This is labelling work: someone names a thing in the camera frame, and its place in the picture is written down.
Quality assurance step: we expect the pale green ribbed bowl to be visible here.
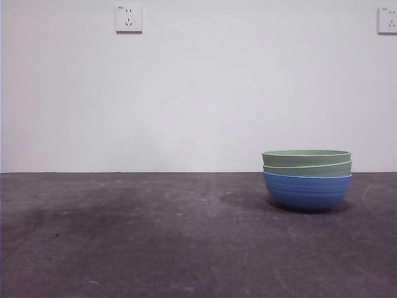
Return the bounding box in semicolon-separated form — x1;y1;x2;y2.
261;149;352;169
262;160;354;179

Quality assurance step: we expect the blue ribbed bowl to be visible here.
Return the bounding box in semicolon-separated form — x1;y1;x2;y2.
262;171;354;214

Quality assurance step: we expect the white wall socket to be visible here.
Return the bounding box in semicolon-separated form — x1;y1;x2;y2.
116;4;144;34
377;6;397;35

